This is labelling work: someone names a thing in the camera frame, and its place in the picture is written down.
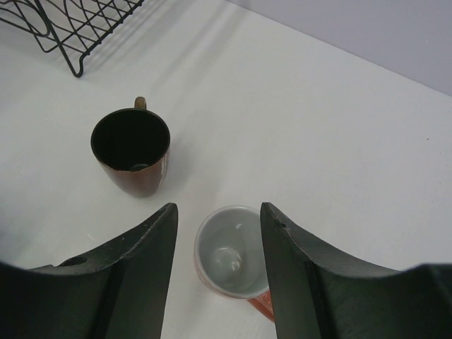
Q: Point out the black wire dish rack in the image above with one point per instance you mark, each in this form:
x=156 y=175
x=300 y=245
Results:
x=73 y=28

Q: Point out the dark brown mug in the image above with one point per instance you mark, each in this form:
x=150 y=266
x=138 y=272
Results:
x=132 y=146

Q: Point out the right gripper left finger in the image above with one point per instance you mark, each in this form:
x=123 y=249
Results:
x=116 y=290

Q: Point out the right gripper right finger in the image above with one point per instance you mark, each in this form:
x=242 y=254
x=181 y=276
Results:
x=319 y=291

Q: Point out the pink printed mug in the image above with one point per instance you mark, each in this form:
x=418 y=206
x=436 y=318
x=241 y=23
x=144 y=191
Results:
x=229 y=257

